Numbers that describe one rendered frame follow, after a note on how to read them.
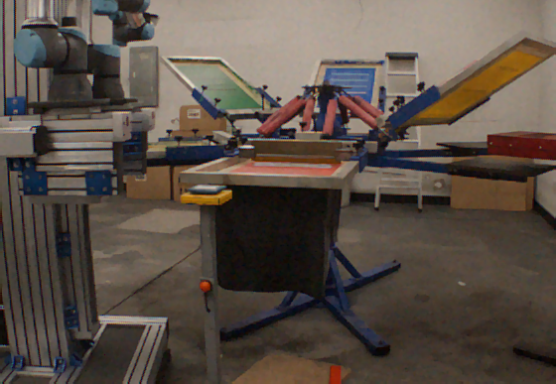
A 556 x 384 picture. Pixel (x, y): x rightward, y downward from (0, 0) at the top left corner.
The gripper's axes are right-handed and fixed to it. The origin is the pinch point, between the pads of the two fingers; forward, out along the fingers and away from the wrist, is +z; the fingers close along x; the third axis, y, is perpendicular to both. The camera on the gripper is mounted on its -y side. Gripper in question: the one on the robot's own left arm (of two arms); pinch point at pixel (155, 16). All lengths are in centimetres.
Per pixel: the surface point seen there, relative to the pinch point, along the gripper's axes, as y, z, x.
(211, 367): 123, -86, 94
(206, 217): 69, -86, 87
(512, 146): 37, 8, 180
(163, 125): 110, 371, -221
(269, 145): 54, -9, 75
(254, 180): 58, -66, 93
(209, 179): 61, -68, 77
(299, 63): 10, 393, -56
